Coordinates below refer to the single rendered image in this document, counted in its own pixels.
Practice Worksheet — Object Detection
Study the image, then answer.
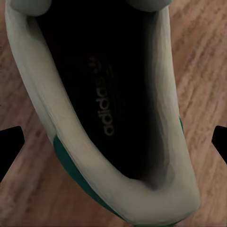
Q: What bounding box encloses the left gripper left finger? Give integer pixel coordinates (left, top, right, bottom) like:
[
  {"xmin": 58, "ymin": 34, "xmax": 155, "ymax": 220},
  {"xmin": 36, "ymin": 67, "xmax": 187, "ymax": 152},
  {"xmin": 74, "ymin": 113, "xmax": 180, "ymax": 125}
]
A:
[{"xmin": 0, "ymin": 126, "xmax": 25, "ymax": 183}]

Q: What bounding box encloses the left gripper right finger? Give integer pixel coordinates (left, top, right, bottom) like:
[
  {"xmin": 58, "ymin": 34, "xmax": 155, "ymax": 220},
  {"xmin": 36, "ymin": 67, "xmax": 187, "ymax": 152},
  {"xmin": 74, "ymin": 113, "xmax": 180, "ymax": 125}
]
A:
[{"xmin": 212, "ymin": 126, "xmax": 227, "ymax": 164}]

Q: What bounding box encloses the gym shoe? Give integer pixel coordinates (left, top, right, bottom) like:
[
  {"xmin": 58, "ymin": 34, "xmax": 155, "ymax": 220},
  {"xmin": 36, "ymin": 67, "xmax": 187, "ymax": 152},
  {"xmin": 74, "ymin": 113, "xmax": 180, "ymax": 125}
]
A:
[{"xmin": 5, "ymin": 0, "xmax": 202, "ymax": 227}]

